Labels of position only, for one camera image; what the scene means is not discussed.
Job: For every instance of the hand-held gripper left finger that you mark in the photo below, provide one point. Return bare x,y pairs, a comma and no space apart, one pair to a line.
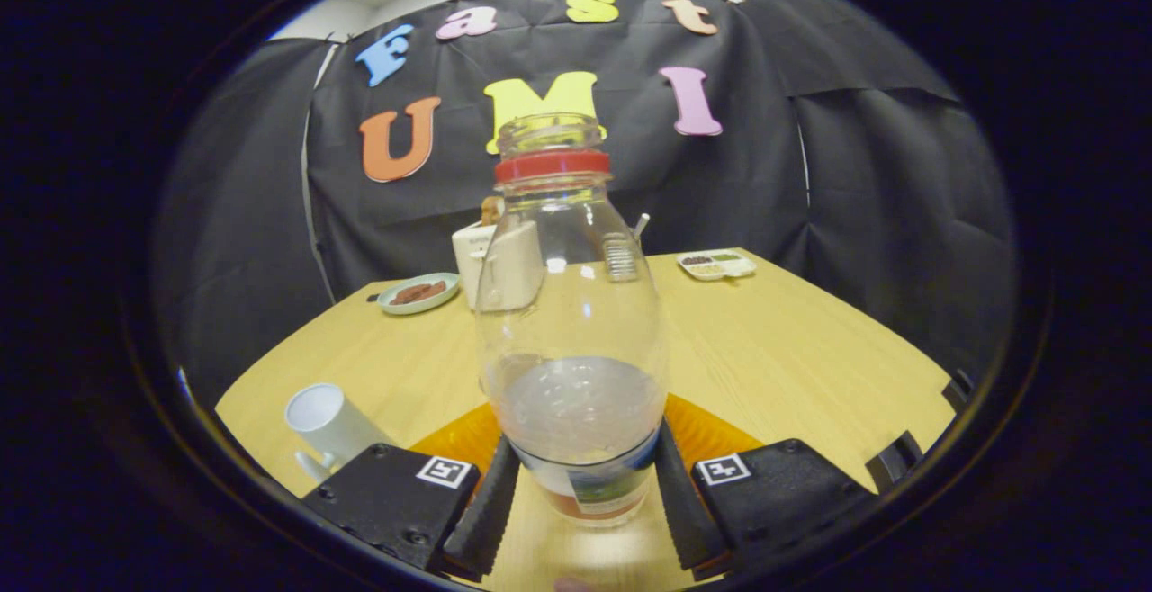
486,520

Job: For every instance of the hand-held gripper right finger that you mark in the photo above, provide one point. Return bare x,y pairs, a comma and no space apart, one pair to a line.
688,520

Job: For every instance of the white cup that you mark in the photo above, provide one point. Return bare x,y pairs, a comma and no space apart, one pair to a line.
328,421

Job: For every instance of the clear plastic juice bottle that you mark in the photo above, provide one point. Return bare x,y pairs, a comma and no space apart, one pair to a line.
576,322

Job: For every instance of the wooden table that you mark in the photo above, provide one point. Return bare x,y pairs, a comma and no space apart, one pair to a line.
792,349

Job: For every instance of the brown meat pieces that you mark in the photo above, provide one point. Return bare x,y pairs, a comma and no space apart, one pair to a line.
418,292

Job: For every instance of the pale green plate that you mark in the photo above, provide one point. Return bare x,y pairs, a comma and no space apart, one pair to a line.
387,304

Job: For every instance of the white divided dish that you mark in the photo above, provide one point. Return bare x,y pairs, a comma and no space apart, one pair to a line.
717,265

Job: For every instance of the white toaster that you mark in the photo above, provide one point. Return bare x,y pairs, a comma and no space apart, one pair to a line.
470,259

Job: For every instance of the small metal container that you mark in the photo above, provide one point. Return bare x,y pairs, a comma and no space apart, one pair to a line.
642,225

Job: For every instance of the brown bread slice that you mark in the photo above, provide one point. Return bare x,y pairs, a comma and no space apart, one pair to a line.
490,210

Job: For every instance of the black backdrop cloth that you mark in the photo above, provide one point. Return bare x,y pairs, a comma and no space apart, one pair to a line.
855,196

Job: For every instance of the black bracket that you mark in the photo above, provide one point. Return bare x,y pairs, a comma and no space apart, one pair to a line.
958,390
893,461

